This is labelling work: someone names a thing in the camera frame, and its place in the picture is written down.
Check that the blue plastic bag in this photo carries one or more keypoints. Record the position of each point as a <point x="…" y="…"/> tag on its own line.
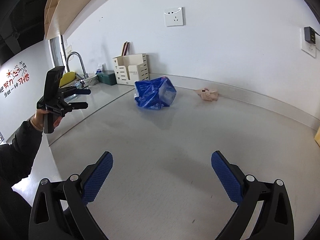
<point x="154" y="94"/>

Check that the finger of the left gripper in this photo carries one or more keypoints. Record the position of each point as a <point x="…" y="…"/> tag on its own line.
<point x="76" y="91"/>
<point x="77" y="105"/>

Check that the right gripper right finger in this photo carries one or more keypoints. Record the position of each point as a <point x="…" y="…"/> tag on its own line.
<point x="230" y="176"/>

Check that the black sleeved left forearm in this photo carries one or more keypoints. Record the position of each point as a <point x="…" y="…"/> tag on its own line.
<point x="18" y="157"/>

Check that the black charger plug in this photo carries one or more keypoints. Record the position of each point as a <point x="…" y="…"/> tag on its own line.
<point x="310" y="35"/>

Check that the green storage box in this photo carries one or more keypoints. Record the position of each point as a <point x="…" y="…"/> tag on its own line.
<point x="107" y="77"/>

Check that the white strainer bowl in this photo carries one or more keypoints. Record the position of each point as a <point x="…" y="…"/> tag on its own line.
<point x="90" y="80"/>

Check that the yellow sponge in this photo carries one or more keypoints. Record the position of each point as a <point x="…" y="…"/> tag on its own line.
<point x="67" y="78"/>

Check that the white wall socket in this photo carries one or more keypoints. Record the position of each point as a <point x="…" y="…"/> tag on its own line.
<point x="174" y="17"/>

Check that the wooden chopsticks pair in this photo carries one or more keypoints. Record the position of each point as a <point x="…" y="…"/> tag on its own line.
<point x="125" y="48"/>

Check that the cream utensil holder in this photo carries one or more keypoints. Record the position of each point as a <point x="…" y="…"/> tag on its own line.
<point x="131" y="68"/>

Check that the person's left hand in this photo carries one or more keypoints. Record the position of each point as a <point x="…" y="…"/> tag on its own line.
<point x="38" y="119"/>

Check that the right wall socket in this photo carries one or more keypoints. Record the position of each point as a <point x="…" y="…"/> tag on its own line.
<point x="305" y="46"/>

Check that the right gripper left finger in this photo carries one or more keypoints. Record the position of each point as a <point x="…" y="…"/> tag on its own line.
<point x="93" y="177"/>

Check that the chrome kitchen faucet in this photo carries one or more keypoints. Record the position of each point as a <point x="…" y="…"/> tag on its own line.
<point x="79" y="65"/>

